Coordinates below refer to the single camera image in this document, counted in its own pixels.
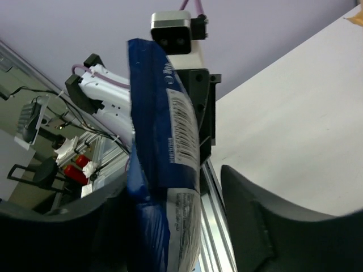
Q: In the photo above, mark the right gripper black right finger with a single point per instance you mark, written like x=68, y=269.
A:
x=269, y=233

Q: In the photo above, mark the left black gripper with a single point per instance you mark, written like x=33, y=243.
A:
x=201, y=88

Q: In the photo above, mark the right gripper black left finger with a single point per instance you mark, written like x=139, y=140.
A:
x=88, y=234

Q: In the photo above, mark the blue Burts bag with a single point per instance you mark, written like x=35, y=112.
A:
x=164, y=169

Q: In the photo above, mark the yellow kettle chips bag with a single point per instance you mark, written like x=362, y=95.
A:
x=357, y=19

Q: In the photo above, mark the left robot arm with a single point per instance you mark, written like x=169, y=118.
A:
x=105, y=95

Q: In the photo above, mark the aluminium mounting rail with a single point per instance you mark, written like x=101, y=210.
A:
x=216, y=251

